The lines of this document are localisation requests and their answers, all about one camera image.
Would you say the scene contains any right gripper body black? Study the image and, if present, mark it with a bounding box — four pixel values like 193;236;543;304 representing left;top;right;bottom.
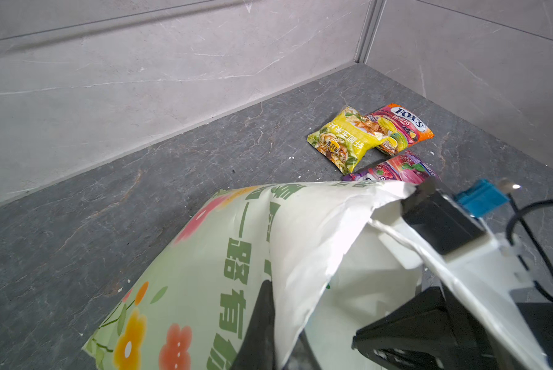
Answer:
352;287;553;369

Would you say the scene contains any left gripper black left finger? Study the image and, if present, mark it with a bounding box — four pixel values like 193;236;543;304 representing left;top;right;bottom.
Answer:
230;280;276;370

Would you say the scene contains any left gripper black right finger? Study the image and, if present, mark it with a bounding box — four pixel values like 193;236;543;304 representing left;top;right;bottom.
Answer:
283;331;321;370

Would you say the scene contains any floral paper gift bag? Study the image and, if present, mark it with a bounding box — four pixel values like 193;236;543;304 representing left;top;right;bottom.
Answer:
83;181;549;369

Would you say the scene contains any purple snack packet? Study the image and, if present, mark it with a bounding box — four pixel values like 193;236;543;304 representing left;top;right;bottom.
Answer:
342;150;439;184

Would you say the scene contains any orange pink Fox's candy packet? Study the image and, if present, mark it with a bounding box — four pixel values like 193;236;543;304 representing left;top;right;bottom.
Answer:
366;104;435;156

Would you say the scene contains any yellow green snack packet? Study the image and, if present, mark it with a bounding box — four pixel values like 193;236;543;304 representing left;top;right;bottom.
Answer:
307;106;390;175

